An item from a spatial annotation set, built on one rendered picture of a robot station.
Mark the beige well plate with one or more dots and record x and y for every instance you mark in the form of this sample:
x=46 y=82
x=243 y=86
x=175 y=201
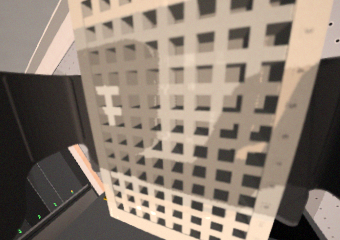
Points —
x=235 y=77

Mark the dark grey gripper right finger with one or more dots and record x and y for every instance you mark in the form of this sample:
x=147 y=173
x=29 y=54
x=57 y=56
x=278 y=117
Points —
x=316 y=163

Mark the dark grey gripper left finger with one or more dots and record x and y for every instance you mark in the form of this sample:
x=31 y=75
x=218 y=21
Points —
x=40 y=115

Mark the grey perforated base plate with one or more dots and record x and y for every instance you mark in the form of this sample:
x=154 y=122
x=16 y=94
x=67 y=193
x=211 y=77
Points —
x=323 y=207

